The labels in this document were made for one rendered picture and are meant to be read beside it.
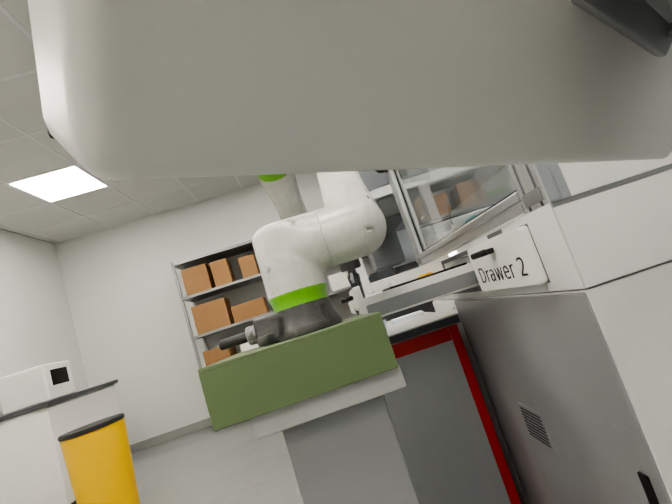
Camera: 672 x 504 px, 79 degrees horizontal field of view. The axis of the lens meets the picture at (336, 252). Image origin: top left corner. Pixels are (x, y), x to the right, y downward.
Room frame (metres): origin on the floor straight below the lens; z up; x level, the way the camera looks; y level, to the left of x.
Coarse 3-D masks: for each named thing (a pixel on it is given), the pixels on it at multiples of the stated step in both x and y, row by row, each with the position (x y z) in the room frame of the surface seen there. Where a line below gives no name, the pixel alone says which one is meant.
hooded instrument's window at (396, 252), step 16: (384, 208) 2.02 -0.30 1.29; (400, 224) 2.02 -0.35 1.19; (384, 240) 2.01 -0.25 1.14; (400, 240) 2.02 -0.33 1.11; (368, 256) 2.01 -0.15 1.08; (384, 256) 2.01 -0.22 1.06; (400, 256) 2.02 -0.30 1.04; (368, 272) 2.01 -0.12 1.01; (384, 272) 2.01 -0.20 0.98; (400, 272) 2.02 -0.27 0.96
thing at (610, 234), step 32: (608, 192) 0.65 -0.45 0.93; (640, 192) 0.65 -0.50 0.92; (512, 224) 0.79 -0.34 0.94; (544, 224) 0.68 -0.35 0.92; (576, 224) 0.65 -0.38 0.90; (608, 224) 0.65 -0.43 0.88; (640, 224) 0.65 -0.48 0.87; (448, 256) 1.25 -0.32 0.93; (544, 256) 0.72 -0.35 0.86; (576, 256) 0.65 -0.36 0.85; (608, 256) 0.65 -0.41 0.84; (640, 256) 0.65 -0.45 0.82; (480, 288) 1.08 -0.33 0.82; (512, 288) 0.89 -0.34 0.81; (544, 288) 0.76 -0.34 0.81; (576, 288) 0.67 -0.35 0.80
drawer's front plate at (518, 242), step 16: (496, 240) 0.84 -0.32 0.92; (512, 240) 0.77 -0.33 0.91; (528, 240) 0.74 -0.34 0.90; (496, 256) 0.87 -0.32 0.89; (512, 256) 0.80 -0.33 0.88; (528, 256) 0.74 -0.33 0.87; (480, 272) 0.99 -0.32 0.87; (528, 272) 0.76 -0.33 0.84; (544, 272) 0.74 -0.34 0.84; (496, 288) 0.93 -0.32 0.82
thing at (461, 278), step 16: (448, 272) 1.07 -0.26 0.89; (464, 272) 1.07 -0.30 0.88; (400, 288) 1.06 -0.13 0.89; (416, 288) 1.06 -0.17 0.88; (432, 288) 1.06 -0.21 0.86; (448, 288) 1.07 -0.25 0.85; (464, 288) 1.07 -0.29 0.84; (368, 304) 1.06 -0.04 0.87; (384, 304) 1.06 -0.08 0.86; (400, 304) 1.06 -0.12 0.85; (416, 304) 1.06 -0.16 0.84
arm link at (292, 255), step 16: (272, 224) 0.82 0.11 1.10; (288, 224) 0.82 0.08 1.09; (304, 224) 0.82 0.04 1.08; (256, 240) 0.84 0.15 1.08; (272, 240) 0.82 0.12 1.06; (288, 240) 0.82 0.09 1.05; (304, 240) 0.81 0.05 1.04; (320, 240) 0.82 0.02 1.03; (256, 256) 0.86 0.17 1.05; (272, 256) 0.82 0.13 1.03; (288, 256) 0.82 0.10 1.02; (304, 256) 0.82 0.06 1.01; (320, 256) 0.83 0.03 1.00; (272, 272) 0.82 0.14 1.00; (288, 272) 0.81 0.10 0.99; (304, 272) 0.82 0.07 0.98; (320, 272) 0.86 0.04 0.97; (272, 288) 0.83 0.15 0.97; (288, 288) 0.81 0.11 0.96; (304, 288) 0.82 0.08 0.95; (320, 288) 0.84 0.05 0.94; (272, 304) 0.85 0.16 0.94; (288, 304) 0.82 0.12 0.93
